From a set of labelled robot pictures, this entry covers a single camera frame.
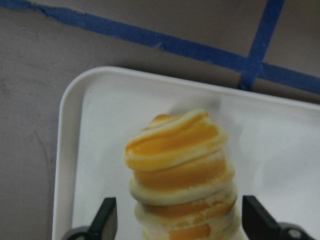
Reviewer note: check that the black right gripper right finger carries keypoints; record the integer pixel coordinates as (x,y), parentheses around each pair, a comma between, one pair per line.
(257,222)

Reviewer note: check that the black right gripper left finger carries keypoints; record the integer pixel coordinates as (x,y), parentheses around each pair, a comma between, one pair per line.
(105,223)

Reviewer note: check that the orange striped bread roll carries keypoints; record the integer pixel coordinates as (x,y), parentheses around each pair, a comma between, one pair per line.
(182,180)

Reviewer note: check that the white rectangular tray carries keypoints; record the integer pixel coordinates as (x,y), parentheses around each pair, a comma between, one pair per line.
(273,144)

